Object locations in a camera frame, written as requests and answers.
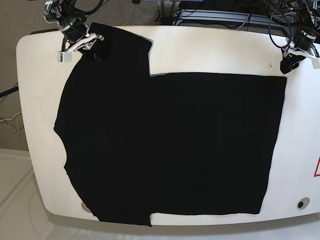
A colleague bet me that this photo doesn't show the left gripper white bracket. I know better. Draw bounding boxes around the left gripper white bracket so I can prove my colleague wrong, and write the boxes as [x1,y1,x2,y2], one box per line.
[280,41,320,74]

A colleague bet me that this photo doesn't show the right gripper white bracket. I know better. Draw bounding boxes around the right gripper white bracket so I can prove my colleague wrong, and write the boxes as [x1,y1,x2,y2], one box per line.
[61,33,110,62]

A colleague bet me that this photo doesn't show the black T-shirt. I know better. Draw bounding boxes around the black T-shirt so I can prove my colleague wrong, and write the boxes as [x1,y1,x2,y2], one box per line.
[53,23,287,226]

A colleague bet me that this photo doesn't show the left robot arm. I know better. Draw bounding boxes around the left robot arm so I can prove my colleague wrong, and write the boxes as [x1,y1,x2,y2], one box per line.
[264,0,320,74]

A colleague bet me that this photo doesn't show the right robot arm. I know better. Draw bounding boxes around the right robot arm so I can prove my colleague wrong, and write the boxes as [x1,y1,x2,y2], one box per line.
[42,0,107,63]

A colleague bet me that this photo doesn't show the red warning triangle sticker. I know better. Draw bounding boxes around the red warning triangle sticker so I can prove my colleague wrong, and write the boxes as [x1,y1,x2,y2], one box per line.
[313,158,320,177]

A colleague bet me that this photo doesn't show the round table grommet hole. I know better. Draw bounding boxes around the round table grommet hole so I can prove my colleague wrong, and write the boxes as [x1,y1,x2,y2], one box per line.
[297,197,310,210]

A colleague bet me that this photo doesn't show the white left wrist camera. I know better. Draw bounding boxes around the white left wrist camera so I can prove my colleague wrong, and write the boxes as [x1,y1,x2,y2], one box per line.
[311,57,320,69]

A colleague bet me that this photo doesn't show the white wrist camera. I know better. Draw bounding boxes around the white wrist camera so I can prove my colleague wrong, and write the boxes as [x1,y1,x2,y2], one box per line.
[311,57,320,69]
[57,51,72,63]

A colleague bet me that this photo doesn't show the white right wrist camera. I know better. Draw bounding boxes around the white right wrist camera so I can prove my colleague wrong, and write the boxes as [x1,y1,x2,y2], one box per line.
[57,51,72,63]

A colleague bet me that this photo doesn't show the aluminium frame rail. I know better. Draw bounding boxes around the aluminium frame rail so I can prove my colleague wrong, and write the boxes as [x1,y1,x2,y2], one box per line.
[171,8,287,29]

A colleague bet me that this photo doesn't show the yellow cable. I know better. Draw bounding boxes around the yellow cable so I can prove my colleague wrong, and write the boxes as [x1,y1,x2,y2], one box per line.
[124,3,137,26]

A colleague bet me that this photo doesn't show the white floor cable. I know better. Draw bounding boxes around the white floor cable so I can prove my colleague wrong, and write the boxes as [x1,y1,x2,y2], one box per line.
[0,111,21,132]

